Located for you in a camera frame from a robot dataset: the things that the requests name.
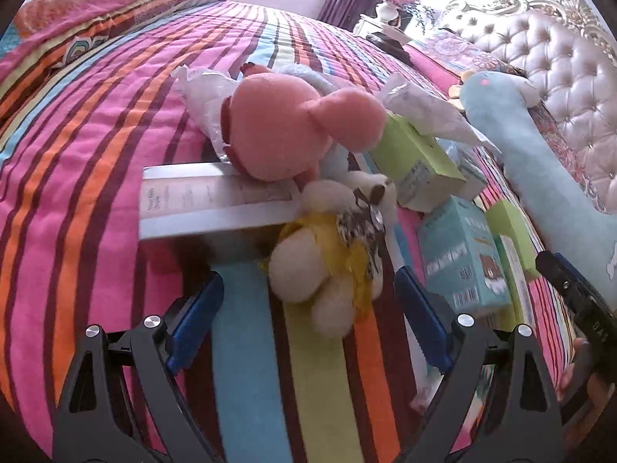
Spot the teal bear mosquito liquid box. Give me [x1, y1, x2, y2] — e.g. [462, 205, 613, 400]
[417, 196, 510, 317]

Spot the person's right hand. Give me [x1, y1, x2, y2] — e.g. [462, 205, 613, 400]
[556, 338, 616, 450]

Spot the green white tall box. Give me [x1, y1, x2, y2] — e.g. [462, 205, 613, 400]
[495, 234, 536, 331]

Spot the striped colourful bedspread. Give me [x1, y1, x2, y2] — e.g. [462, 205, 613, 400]
[0, 0, 580, 463]

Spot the light blue long plush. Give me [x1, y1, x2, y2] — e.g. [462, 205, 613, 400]
[459, 71, 617, 311]

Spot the white yellow plush bear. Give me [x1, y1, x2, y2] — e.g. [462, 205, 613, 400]
[268, 171, 396, 339]

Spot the large lime green box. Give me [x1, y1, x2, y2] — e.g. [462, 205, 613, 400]
[485, 199, 539, 282]

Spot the white flat box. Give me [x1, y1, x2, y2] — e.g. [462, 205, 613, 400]
[139, 163, 300, 240]

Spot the small lime green box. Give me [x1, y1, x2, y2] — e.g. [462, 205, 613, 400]
[369, 113, 465, 213]

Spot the small teal white box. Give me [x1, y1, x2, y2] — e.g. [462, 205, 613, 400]
[437, 138, 487, 202]

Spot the pink round plush toy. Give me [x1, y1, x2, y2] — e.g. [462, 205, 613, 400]
[221, 62, 387, 186]

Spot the clear plastic wrapper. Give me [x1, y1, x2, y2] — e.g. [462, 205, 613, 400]
[170, 65, 239, 163]

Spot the tufted white headboard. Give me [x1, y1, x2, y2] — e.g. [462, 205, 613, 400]
[440, 0, 616, 213]

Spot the pink patterned pillow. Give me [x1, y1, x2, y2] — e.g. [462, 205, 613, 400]
[404, 30, 516, 97]

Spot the white bedside table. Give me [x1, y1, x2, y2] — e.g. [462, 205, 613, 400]
[352, 15, 412, 66]

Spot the folded colourful quilt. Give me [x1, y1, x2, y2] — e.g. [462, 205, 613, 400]
[0, 0, 241, 88]

